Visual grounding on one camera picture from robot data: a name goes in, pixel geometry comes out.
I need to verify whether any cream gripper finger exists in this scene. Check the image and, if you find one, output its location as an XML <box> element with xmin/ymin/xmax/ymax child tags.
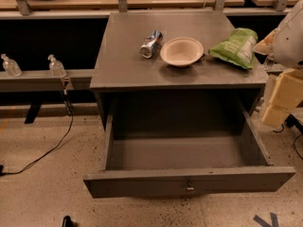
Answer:
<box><xmin>261</xmin><ymin>105</ymin><xmax>290</xmax><ymax>128</ymax></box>

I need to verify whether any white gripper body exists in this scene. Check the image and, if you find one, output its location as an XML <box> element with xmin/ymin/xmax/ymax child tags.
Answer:
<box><xmin>270</xmin><ymin>69</ymin><xmax>303</xmax><ymax>111</ymax></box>

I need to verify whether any grey top drawer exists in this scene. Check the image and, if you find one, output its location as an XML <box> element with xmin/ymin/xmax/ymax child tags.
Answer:
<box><xmin>83</xmin><ymin>98</ymin><xmax>295</xmax><ymax>198</ymax></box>

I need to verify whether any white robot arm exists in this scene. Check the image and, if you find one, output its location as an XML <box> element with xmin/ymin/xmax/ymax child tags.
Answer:
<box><xmin>255</xmin><ymin>0</ymin><xmax>303</xmax><ymax>128</ymax></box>

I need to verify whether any clear bottle right side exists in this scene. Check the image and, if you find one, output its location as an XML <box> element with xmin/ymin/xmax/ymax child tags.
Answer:
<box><xmin>263</xmin><ymin>55</ymin><xmax>275</xmax><ymax>71</ymax></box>

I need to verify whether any green chip bag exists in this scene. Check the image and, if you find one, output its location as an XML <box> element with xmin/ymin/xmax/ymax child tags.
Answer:
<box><xmin>208</xmin><ymin>27</ymin><xmax>258</xmax><ymax>69</ymax></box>

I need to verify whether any white paper bowl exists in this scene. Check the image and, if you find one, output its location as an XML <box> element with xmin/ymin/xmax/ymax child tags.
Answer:
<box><xmin>160</xmin><ymin>37</ymin><xmax>204</xmax><ymax>67</ymax></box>

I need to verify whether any crushed blue soda can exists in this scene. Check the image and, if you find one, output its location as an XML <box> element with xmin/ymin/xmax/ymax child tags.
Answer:
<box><xmin>140</xmin><ymin>30</ymin><xmax>163</xmax><ymax>59</ymax></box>

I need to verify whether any clear bottle far left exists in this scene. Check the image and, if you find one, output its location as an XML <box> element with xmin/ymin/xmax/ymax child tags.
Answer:
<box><xmin>1</xmin><ymin>54</ymin><xmax>22</xmax><ymax>77</ymax></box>

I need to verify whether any black floor cable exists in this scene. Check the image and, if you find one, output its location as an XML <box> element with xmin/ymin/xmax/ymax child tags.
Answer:
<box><xmin>0</xmin><ymin>88</ymin><xmax>75</xmax><ymax>177</ymax></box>

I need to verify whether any clear bottle on rail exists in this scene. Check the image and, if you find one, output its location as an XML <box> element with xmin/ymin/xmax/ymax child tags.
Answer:
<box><xmin>48</xmin><ymin>54</ymin><xmax>66</xmax><ymax>78</ymax></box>

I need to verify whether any grey metal rail left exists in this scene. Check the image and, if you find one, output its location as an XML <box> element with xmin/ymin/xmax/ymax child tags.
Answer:
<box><xmin>0</xmin><ymin>69</ymin><xmax>93</xmax><ymax>93</ymax></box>

